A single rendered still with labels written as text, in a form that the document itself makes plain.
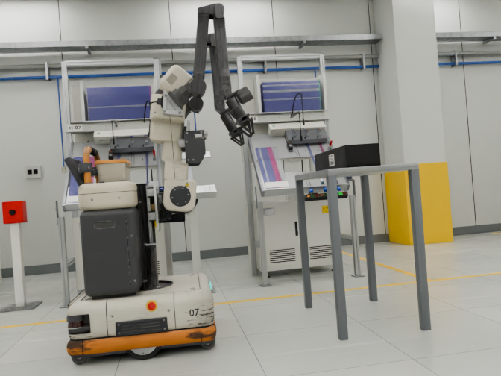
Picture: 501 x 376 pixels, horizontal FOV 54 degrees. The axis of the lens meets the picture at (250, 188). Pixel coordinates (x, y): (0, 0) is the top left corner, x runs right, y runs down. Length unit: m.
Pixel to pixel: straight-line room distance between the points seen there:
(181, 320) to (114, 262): 0.40
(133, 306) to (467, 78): 5.45
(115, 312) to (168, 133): 0.89
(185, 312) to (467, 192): 4.94
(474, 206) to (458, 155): 0.67
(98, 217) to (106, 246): 0.14
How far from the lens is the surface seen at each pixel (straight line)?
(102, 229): 2.33
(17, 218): 3.93
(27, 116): 5.88
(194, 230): 3.71
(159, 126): 2.51
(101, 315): 2.34
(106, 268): 2.34
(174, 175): 2.45
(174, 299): 2.36
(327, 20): 6.27
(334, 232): 2.32
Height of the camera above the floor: 0.72
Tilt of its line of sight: level
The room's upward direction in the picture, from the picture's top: 4 degrees counter-clockwise
